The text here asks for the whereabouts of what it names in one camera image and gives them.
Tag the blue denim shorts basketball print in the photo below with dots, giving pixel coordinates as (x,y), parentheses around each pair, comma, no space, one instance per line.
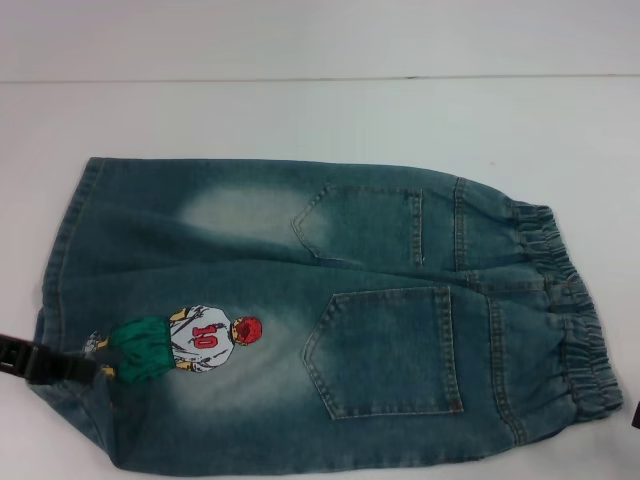
(280,250)

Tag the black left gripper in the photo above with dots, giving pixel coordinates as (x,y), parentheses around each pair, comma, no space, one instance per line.
(12,355)

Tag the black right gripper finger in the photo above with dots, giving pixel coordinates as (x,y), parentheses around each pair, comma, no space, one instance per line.
(637,415)

